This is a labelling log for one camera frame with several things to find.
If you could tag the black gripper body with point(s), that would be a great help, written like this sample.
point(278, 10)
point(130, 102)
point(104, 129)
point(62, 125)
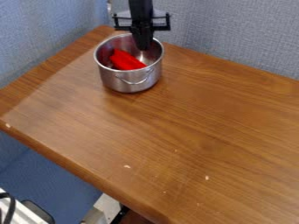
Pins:
point(161, 20)

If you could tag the white box under table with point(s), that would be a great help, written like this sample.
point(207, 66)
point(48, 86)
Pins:
point(103, 212)

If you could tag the white ribbed appliance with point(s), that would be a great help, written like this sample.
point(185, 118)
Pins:
point(15, 213)

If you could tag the small metal pot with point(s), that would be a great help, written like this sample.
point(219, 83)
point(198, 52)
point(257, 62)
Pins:
point(128, 81)

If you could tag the red plastic block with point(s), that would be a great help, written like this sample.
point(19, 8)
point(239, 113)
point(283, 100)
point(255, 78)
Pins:
point(124, 61)

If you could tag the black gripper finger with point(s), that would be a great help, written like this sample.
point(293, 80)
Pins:
point(143, 36)

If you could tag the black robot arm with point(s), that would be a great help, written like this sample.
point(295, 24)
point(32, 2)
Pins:
point(142, 20)

